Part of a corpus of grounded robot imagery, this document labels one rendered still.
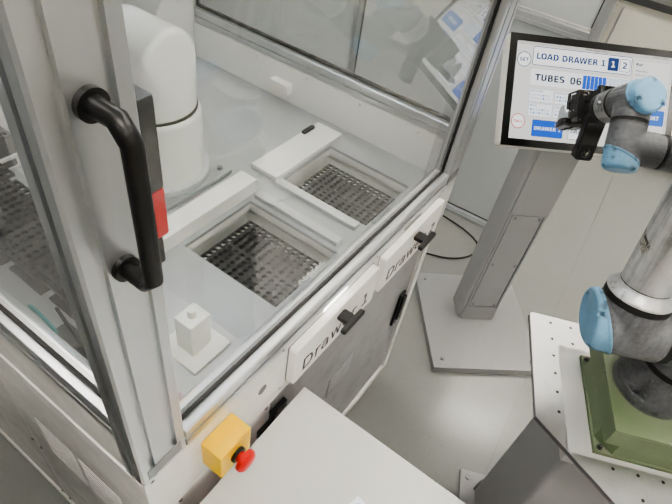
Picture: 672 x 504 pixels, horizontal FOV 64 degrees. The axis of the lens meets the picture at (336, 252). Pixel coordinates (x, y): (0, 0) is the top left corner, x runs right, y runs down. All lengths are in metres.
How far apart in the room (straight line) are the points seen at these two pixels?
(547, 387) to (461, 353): 0.95
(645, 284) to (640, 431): 0.32
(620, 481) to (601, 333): 0.34
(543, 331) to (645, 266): 0.44
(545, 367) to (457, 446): 0.78
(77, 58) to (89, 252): 0.16
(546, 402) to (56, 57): 1.13
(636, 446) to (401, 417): 0.98
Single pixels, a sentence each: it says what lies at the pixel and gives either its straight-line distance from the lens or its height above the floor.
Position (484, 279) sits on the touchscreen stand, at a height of 0.29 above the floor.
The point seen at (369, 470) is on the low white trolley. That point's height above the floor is 0.76.
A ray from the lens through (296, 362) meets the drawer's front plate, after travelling 1.01.
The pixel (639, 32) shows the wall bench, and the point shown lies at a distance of 3.72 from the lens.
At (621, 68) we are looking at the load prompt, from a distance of 1.81.
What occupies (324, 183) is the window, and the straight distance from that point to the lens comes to 0.79.
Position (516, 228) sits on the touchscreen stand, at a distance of 2.00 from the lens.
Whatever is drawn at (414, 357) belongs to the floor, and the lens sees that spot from 2.19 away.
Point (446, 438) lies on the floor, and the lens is 2.05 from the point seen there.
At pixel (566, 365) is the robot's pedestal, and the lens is 1.37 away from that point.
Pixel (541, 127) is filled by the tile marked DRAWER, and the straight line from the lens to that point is 1.66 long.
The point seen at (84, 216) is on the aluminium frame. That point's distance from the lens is 0.47.
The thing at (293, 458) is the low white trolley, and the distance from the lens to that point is 1.07.
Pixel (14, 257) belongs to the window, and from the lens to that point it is 0.68.
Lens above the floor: 1.74
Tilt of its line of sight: 44 degrees down
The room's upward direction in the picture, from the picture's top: 11 degrees clockwise
